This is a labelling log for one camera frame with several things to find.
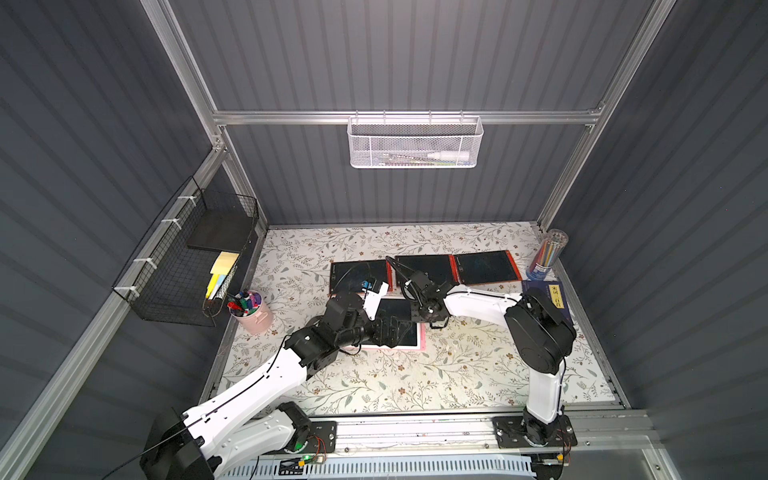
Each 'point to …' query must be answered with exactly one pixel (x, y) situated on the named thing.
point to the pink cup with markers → (248, 310)
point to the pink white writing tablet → (414, 338)
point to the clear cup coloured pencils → (547, 253)
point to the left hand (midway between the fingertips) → (401, 323)
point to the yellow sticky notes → (222, 265)
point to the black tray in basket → (227, 224)
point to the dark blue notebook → (555, 291)
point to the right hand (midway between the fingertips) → (420, 313)
